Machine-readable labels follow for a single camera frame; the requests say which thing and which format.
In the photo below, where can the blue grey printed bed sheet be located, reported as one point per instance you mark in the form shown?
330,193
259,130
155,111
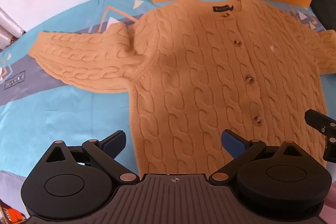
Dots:
65,113

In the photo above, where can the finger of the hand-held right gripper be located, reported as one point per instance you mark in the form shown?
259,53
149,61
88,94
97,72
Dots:
319,120

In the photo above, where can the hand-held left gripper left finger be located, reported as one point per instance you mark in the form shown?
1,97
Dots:
115,143

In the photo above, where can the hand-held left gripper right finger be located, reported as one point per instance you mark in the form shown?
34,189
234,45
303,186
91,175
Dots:
232,144

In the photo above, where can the pale curtain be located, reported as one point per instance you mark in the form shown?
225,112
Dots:
8,27

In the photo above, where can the dark cloth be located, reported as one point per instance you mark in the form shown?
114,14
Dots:
324,8

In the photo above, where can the red patterned cloth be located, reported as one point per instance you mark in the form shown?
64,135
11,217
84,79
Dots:
10,213

